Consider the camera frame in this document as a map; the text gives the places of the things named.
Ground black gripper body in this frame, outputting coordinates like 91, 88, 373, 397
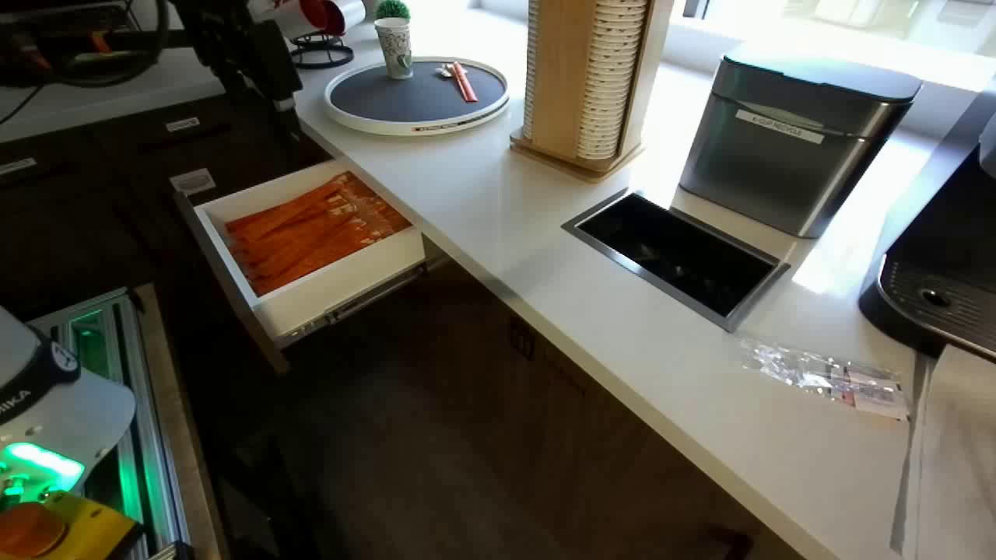
200, 0, 304, 114

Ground white drawer with wood front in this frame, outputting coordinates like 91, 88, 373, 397
167, 155, 428, 376

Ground white mug, red inside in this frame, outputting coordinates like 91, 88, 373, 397
271, 0, 367, 40

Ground paper cup with green lid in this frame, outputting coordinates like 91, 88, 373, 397
369, 0, 418, 84

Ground round white tray, dark mat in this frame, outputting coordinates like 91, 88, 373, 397
320, 57, 514, 139

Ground orange stir stick packets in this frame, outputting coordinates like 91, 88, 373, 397
220, 167, 413, 298

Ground orange wooden stick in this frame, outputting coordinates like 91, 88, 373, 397
432, 60, 482, 107

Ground wooden cup dispenser stand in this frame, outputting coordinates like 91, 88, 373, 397
508, 0, 679, 178

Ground stack of paper cups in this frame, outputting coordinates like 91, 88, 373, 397
571, 0, 654, 166

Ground white device with green light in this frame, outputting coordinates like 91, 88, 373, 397
0, 304, 140, 504

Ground steel-framed counter trash chute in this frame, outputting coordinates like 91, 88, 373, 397
560, 188, 793, 336

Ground yellow box with orange disc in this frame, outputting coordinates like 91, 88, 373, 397
0, 491, 144, 560

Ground grey lidded bin box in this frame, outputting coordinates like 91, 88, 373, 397
675, 53, 925, 242

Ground clear plastic wrapper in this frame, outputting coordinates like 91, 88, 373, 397
740, 336, 914, 422

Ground black coffee machine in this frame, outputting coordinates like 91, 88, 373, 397
854, 88, 996, 364

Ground black cable loop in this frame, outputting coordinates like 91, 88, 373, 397
285, 29, 356, 71

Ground metal rail frame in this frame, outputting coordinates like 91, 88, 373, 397
29, 283, 229, 560

